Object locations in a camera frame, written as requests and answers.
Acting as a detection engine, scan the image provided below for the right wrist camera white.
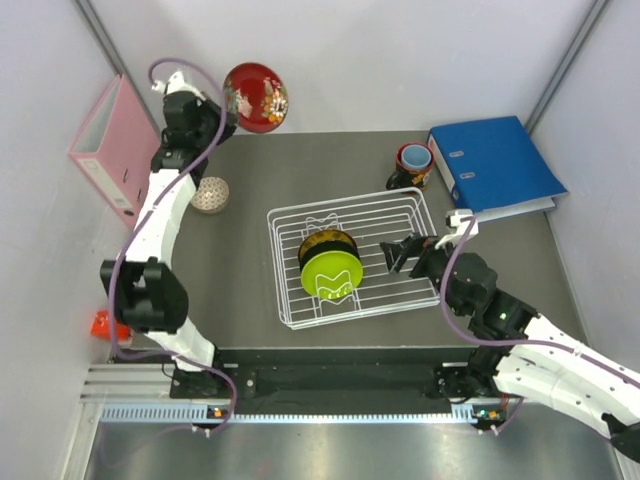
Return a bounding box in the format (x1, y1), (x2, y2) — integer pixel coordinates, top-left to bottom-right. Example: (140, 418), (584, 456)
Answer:
(435, 209), (479, 250)

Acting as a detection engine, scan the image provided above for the light blue cup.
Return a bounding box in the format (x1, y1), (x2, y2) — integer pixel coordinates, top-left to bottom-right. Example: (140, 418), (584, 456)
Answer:
(400, 143), (432, 171)

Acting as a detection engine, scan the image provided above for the black skull mug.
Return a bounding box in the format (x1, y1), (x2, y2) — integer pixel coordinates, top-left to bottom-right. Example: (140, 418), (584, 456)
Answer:
(385, 143), (435, 190)

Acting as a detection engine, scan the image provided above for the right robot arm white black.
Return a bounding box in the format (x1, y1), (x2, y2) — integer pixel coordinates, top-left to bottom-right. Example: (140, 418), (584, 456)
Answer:
(380, 234), (639, 461)

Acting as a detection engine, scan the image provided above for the lime green plate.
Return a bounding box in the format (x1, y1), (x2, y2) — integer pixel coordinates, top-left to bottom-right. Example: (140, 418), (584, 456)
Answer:
(300, 253), (364, 300)

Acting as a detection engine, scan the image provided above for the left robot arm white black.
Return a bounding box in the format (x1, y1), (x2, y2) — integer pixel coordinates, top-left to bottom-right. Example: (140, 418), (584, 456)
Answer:
(100, 90), (234, 397)

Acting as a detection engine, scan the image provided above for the purple cable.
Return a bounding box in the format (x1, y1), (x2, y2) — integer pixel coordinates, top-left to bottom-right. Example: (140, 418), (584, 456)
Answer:
(108, 58), (237, 426)
(439, 215), (640, 389)

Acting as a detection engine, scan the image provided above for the patterned small bowl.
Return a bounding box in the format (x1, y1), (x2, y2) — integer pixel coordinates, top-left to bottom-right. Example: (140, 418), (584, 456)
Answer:
(190, 176), (230, 215)

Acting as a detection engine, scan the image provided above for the slotted cable duct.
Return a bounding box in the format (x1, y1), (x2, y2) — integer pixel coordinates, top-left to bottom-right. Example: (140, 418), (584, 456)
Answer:
(100, 403), (506, 425)

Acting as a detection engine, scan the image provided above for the white wire dish rack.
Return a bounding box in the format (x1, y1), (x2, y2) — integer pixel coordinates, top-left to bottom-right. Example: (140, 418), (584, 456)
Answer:
(267, 187), (439, 330)

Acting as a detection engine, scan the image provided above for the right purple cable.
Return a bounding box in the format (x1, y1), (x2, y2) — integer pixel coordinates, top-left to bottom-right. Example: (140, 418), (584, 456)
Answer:
(439, 215), (640, 389)

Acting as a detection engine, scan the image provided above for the blue binder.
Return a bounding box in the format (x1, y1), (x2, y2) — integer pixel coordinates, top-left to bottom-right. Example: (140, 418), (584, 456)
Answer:
(427, 116), (568, 222)

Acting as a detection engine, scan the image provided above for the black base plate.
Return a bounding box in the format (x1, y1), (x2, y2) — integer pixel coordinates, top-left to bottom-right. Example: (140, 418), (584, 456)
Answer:
(169, 347), (500, 414)

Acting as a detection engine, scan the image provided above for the pink binder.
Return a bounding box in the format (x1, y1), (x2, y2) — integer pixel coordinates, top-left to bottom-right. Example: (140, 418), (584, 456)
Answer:
(68, 76), (160, 229)

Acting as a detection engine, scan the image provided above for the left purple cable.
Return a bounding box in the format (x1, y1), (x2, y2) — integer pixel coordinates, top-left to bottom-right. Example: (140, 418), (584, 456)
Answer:
(108, 58), (237, 426)

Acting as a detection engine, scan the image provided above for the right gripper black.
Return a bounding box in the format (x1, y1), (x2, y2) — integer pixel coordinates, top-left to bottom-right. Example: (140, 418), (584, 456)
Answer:
(380, 233), (468, 317)

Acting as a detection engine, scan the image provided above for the red emergency button box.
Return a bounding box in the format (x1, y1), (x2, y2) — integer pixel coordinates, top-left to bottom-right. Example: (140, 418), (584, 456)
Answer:
(90, 310), (132, 343)

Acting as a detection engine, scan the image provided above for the black gold plate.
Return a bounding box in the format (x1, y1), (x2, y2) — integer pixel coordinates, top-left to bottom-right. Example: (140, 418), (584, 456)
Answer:
(298, 229), (357, 258)

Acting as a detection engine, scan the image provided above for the red floral bowl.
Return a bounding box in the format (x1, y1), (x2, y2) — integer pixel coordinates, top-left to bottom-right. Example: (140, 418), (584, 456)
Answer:
(223, 62), (289, 134)

